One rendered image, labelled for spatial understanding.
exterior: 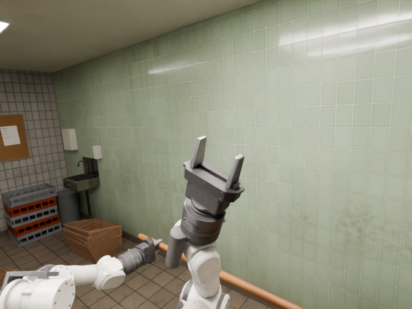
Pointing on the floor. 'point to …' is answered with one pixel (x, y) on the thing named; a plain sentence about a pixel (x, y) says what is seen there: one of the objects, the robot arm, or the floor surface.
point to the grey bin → (68, 206)
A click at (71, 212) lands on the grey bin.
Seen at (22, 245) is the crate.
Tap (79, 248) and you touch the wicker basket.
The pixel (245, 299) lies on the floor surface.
